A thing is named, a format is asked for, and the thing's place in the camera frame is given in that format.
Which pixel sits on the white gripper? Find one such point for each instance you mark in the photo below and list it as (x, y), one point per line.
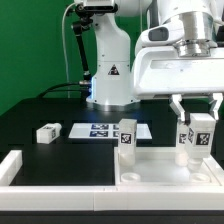
(159, 72)

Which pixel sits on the white square table top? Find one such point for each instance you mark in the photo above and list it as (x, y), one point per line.
(156, 166)

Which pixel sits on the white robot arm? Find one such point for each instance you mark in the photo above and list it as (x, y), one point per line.
(118, 30)

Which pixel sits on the white sheet with tag markers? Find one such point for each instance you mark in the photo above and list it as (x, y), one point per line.
(104, 131)

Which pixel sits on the white U-shaped obstacle fence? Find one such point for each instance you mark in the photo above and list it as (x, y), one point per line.
(101, 198)

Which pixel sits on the grey camera on mount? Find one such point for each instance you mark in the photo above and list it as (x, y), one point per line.
(99, 4)

